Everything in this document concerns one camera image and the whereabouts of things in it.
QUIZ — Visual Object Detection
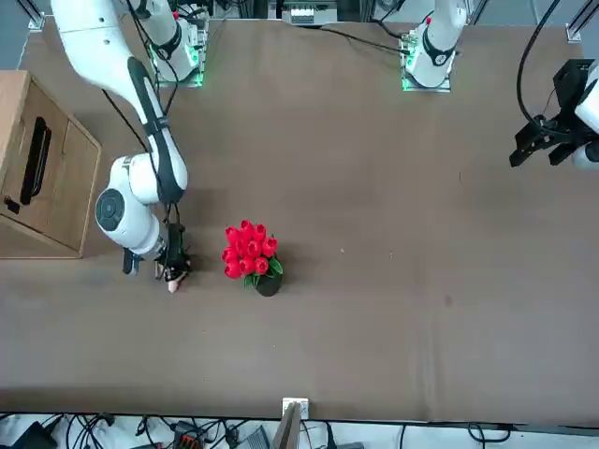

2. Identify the aluminium post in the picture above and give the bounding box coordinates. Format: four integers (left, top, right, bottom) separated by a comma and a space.
272, 397, 311, 449

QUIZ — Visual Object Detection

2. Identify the pink doll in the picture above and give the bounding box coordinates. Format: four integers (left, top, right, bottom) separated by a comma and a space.
166, 268, 189, 295

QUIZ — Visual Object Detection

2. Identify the black vase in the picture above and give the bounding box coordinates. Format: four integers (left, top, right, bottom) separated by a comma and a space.
255, 273, 284, 298

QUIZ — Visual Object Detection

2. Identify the aluminium frame rail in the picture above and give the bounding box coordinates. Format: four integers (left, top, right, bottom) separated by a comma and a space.
564, 0, 599, 44

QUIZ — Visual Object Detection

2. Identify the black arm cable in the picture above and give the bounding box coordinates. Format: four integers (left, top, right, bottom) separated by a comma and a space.
100, 0, 184, 230
516, 0, 562, 123

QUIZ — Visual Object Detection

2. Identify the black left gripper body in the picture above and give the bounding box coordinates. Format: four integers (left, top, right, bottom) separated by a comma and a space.
533, 59, 596, 147

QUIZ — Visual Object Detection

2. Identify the red tulip bouquet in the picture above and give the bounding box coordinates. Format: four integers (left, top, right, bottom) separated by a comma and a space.
221, 219, 285, 289

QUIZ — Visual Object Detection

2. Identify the wooden cabinet box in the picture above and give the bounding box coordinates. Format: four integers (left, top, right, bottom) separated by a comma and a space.
0, 69, 102, 260

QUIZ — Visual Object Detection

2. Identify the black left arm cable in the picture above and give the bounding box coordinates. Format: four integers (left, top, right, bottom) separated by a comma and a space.
516, 0, 562, 123

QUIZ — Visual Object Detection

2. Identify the black cabinet handle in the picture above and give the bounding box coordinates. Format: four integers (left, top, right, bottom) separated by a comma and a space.
19, 116, 52, 206

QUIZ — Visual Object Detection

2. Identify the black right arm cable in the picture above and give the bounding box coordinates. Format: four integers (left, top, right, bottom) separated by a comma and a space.
100, 0, 184, 230

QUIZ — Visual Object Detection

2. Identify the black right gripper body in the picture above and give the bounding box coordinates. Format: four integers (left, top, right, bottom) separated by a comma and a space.
160, 223, 192, 271

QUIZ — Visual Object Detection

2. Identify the white power strip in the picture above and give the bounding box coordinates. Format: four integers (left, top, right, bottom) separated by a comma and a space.
282, 0, 339, 25

